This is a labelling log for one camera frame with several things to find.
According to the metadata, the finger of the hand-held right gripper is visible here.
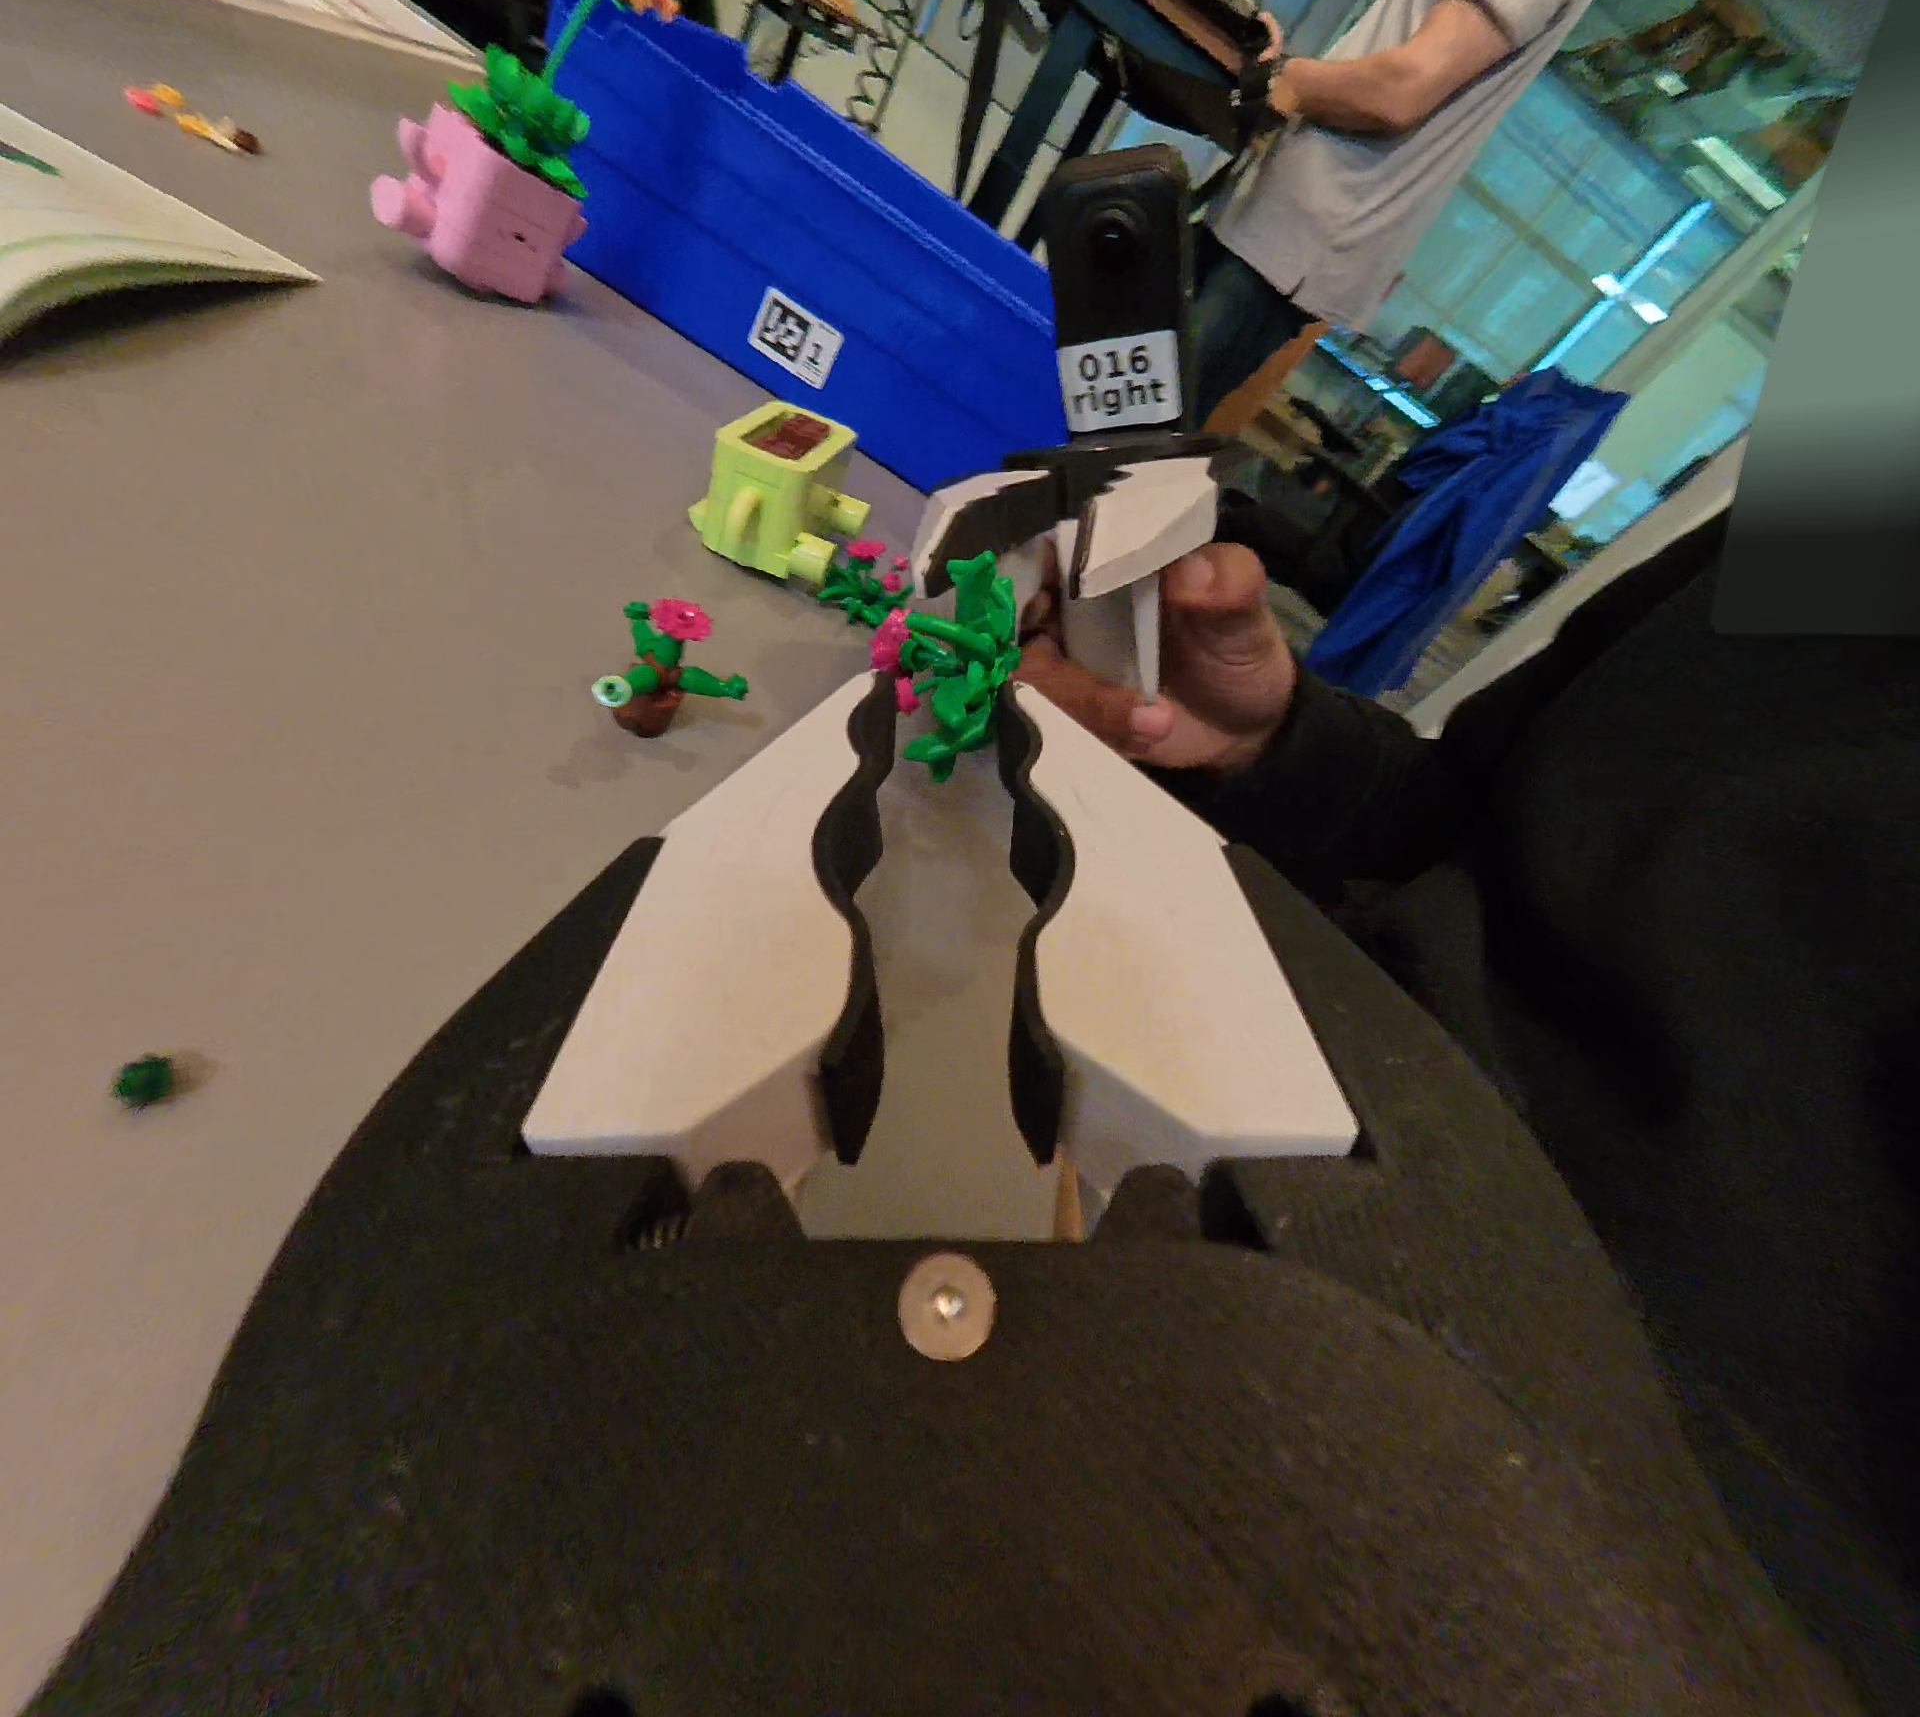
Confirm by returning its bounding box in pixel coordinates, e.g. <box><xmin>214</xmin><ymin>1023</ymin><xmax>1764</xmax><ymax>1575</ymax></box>
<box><xmin>912</xmin><ymin>467</ymin><xmax>1086</xmax><ymax>601</ymax></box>
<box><xmin>1068</xmin><ymin>468</ymin><xmax>1225</xmax><ymax>703</ymax></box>

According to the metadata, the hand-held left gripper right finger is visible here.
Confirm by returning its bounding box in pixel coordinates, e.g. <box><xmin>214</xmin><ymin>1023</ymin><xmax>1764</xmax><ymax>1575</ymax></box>
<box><xmin>991</xmin><ymin>682</ymin><xmax>1362</xmax><ymax>1172</ymax></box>

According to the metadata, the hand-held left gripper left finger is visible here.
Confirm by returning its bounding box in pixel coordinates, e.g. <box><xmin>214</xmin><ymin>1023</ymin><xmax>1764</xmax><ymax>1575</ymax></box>
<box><xmin>522</xmin><ymin>670</ymin><xmax>903</xmax><ymax>1172</ymax></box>

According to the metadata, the green leafy toy brick plant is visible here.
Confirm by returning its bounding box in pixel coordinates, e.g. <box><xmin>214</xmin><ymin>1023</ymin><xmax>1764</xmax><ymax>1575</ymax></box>
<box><xmin>815</xmin><ymin>536</ymin><xmax>918</xmax><ymax>628</ymax></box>
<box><xmin>867</xmin><ymin>550</ymin><xmax>1028</xmax><ymax>785</ymax></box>

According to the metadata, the toy brick cactus pink flower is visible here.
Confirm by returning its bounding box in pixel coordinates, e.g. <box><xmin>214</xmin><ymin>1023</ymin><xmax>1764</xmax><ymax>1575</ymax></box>
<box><xmin>588</xmin><ymin>594</ymin><xmax>750</xmax><ymax>741</ymax></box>

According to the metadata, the person's right forearm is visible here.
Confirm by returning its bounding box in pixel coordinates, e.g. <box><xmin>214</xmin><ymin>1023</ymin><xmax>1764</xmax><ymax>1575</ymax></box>
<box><xmin>1155</xmin><ymin>667</ymin><xmax>1518</xmax><ymax>886</ymax></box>

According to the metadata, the person's right hand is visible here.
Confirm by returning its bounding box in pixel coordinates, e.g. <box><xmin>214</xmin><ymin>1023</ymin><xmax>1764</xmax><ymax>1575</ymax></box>
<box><xmin>1021</xmin><ymin>543</ymin><xmax>1303</xmax><ymax>775</ymax></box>

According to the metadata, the lime green toy brick pot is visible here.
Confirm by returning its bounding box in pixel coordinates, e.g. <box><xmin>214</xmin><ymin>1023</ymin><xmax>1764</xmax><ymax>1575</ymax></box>
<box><xmin>684</xmin><ymin>401</ymin><xmax>877</xmax><ymax>582</ymax></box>

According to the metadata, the blue cloth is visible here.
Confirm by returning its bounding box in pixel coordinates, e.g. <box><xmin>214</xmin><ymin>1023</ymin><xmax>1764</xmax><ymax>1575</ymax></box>
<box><xmin>1303</xmin><ymin>365</ymin><xmax>1633</xmax><ymax>703</ymax></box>

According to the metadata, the blue plastic bin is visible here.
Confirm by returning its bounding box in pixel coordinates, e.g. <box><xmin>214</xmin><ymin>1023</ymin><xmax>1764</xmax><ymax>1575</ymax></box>
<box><xmin>540</xmin><ymin>0</ymin><xmax>1074</xmax><ymax>498</ymax></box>

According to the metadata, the pink toy pot with plant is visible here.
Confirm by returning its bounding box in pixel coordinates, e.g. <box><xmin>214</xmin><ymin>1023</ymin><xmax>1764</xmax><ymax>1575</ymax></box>
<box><xmin>368</xmin><ymin>0</ymin><xmax>683</xmax><ymax>306</ymax></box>

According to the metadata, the open instruction booklet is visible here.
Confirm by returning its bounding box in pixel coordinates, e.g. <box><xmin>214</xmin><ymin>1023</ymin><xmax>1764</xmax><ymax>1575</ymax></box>
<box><xmin>0</xmin><ymin>100</ymin><xmax>324</xmax><ymax>343</ymax></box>

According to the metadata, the coiled black cable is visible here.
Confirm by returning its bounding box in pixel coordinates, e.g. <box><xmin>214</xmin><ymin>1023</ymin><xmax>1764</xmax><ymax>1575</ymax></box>
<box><xmin>845</xmin><ymin>0</ymin><xmax>937</xmax><ymax>133</ymax></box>

